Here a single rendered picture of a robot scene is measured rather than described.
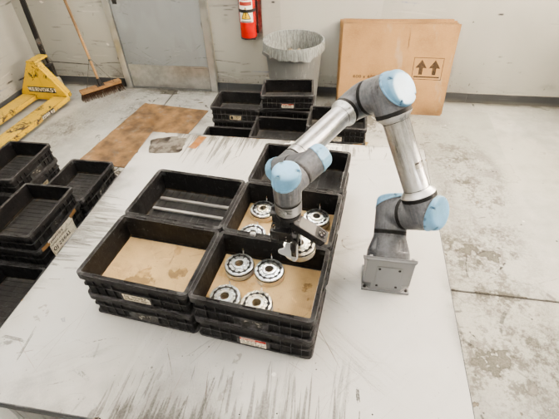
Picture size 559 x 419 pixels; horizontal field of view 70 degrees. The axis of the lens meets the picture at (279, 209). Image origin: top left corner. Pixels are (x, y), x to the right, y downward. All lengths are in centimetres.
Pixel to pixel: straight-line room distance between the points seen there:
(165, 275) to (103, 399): 42
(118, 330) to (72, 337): 15
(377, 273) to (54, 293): 122
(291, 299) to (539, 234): 215
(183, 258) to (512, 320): 182
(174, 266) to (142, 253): 15
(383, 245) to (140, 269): 87
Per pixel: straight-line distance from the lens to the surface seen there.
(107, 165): 283
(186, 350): 145
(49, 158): 299
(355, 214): 184
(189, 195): 179
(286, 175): 97
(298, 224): 110
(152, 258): 156
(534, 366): 247
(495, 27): 437
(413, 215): 138
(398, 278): 150
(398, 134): 131
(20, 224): 255
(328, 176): 184
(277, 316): 120
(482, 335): 246
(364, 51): 407
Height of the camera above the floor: 193
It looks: 42 degrees down
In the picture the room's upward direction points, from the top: 2 degrees counter-clockwise
